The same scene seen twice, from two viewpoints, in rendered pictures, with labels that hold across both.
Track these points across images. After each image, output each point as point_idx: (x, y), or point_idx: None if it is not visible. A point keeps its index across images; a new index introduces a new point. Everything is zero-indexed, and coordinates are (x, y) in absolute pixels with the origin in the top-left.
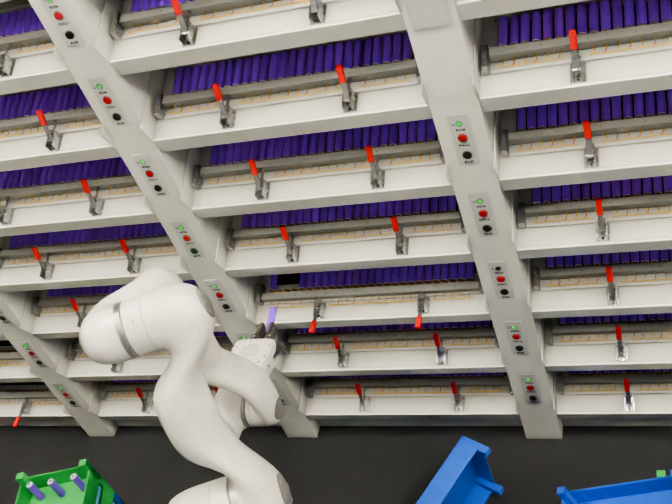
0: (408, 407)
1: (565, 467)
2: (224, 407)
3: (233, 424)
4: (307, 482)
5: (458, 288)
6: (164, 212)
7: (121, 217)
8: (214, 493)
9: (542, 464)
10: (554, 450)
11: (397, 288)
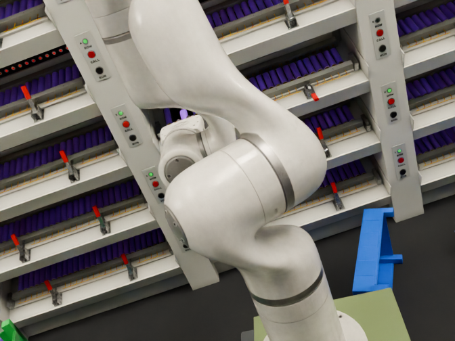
0: (296, 221)
1: (441, 228)
2: (181, 144)
3: (196, 155)
4: (225, 314)
5: (336, 69)
6: (68, 24)
7: (22, 43)
8: (231, 149)
9: (421, 233)
10: (423, 221)
11: (283, 85)
